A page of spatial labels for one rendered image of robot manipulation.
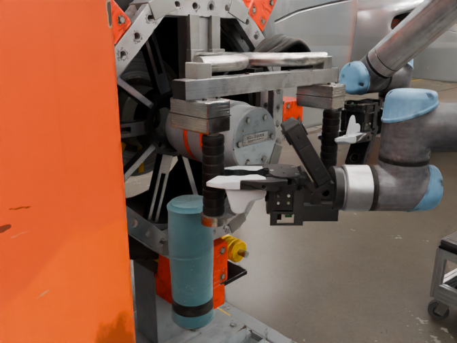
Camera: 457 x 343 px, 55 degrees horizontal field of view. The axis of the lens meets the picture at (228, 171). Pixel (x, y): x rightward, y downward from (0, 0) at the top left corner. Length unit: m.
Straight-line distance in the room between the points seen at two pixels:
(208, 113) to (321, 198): 0.23
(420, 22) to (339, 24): 0.67
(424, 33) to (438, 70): 2.33
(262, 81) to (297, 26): 0.66
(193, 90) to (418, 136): 0.34
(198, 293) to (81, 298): 0.50
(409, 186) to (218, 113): 0.31
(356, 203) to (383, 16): 2.66
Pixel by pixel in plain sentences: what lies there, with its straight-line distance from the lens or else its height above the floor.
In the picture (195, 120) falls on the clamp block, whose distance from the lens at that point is 0.67.
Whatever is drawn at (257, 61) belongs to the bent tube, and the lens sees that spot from 0.87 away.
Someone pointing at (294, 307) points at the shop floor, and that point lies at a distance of 1.87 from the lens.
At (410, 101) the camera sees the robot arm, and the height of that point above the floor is 0.95.
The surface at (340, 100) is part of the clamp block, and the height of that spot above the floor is 0.92.
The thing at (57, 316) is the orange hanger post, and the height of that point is 0.82.
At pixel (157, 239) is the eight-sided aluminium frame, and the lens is 0.94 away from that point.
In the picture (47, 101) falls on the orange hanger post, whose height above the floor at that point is 0.99.
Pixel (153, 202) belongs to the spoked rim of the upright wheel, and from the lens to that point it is 1.04.
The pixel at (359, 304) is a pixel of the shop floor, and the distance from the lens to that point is 1.94.
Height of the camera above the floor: 1.04
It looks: 17 degrees down
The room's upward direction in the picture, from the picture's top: straight up
